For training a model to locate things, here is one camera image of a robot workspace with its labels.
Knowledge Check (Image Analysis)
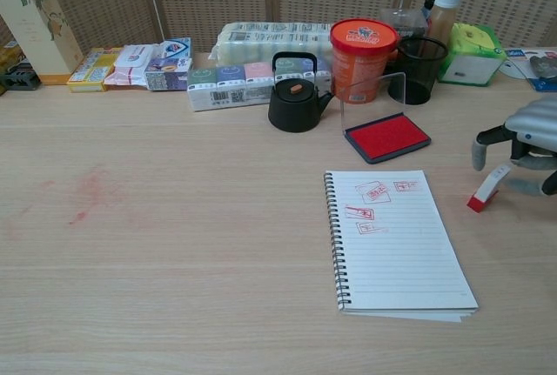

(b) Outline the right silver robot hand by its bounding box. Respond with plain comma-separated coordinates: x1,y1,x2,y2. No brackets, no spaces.
472,97,557,197

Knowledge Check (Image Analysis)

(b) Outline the small red stamp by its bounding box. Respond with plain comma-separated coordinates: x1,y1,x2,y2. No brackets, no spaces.
466,164,513,213

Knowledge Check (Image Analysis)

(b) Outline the spiral notepad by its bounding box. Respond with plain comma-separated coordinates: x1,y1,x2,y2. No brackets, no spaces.
323,169,480,324

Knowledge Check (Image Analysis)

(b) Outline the blue blister pack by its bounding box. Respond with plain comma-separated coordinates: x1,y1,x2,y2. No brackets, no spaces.
504,47,557,92

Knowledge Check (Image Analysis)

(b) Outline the green tissue box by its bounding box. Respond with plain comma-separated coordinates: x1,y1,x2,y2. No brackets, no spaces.
437,22,508,87

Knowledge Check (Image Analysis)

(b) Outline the black mesh pen cup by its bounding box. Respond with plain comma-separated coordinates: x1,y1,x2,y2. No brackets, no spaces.
386,36,449,106

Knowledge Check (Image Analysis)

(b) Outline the brown bottle white cap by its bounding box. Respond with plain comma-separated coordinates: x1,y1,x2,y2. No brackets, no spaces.
426,0,462,45

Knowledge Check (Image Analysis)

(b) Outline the red ink pad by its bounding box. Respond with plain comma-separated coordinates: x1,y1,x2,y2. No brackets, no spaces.
339,71,433,165

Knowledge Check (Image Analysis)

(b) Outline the orange lidded tub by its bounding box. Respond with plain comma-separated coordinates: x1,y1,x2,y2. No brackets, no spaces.
329,17,399,104

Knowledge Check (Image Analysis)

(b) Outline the black teapot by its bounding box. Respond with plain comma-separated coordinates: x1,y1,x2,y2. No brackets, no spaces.
267,51,335,134

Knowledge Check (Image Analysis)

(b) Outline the large clear-wrapped tissue pack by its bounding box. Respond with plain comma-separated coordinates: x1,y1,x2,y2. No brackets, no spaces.
209,21,337,64

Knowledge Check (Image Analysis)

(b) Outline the multicolour pocket tissue pack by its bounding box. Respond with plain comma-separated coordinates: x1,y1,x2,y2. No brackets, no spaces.
186,57,332,113

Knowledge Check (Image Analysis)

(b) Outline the blue white small box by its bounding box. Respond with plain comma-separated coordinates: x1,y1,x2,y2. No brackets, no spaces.
157,37,192,64

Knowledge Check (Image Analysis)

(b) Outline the purple small box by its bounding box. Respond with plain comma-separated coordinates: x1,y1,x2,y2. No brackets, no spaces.
144,57,193,91

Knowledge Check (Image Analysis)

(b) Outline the pink wet wipes pack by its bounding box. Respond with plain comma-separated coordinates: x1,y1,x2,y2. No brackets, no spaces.
104,43,164,90

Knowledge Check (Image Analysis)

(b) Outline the yellow flat box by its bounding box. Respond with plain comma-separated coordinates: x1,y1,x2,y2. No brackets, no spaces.
65,46,124,93

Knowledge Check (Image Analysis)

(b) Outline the tall beige orange-topped box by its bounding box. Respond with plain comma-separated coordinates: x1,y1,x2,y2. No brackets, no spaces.
0,0,85,85

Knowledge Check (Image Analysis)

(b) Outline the black clip holder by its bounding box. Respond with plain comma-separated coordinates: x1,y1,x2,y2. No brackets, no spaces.
0,63,42,97

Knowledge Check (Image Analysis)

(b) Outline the gold foil package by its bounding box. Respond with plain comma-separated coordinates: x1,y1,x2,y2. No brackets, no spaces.
0,42,25,72

